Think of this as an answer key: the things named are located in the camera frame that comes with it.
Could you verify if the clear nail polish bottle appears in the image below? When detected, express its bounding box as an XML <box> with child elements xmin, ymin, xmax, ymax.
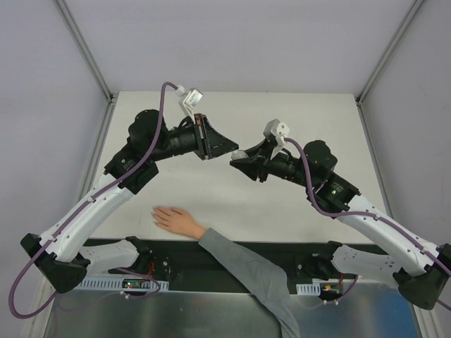
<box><xmin>231</xmin><ymin>149</ymin><xmax>249</xmax><ymax>161</ymax></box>

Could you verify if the grey sleeved forearm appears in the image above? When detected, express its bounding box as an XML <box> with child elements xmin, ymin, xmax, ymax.
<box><xmin>199</xmin><ymin>228</ymin><xmax>301</xmax><ymax>337</ymax></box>

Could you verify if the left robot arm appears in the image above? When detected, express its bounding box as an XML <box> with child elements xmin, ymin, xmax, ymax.
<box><xmin>20</xmin><ymin>109</ymin><xmax>239</xmax><ymax>294</ymax></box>

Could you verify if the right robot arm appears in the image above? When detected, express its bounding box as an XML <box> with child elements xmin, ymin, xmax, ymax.
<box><xmin>230</xmin><ymin>139</ymin><xmax>450</xmax><ymax>310</ymax></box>

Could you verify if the person's hand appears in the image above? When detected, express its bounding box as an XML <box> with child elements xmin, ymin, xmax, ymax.
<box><xmin>152</xmin><ymin>206</ymin><xmax>206</xmax><ymax>240</ymax></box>

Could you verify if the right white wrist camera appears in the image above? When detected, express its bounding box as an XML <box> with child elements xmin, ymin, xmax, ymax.
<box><xmin>263</xmin><ymin>119</ymin><xmax>290</xmax><ymax>159</ymax></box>

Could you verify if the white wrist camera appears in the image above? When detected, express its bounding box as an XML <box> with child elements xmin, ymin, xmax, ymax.
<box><xmin>175</xmin><ymin>85</ymin><xmax>203</xmax><ymax>122</ymax></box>
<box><xmin>263</xmin><ymin>119</ymin><xmax>290</xmax><ymax>159</ymax></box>

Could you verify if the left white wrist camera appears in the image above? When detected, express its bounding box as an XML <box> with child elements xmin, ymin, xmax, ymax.
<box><xmin>175</xmin><ymin>85</ymin><xmax>203</xmax><ymax>122</ymax></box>

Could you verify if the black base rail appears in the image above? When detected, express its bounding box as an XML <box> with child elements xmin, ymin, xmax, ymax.
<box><xmin>106</xmin><ymin>240</ymin><xmax>354</xmax><ymax>294</ymax></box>

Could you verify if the right white cable duct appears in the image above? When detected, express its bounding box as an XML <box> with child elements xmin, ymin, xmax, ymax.
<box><xmin>296</xmin><ymin>282</ymin><xmax>321</xmax><ymax>296</ymax></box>

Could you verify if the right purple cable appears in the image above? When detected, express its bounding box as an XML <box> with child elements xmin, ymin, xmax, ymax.
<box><xmin>287</xmin><ymin>137</ymin><xmax>451</xmax><ymax>311</ymax></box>

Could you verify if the left aluminium frame post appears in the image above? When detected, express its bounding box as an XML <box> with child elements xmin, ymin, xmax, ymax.
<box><xmin>54</xmin><ymin>0</ymin><xmax>113</xmax><ymax>101</ymax></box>

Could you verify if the aluminium frame post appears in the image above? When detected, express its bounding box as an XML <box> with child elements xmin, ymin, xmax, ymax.
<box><xmin>54</xmin><ymin>0</ymin><xmax>113</xmax><ymax>101</ymax></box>
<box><xmin>355</xmin><ymin>0</ymin><xmax>427</xmax><ymax>107</ymax></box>

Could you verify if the right aluminium frame post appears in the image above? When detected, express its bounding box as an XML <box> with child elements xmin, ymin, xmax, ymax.
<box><xmin>355</xmin><ymin>0</ymin><xmax>427</xmax><ymax>107</ymax></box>

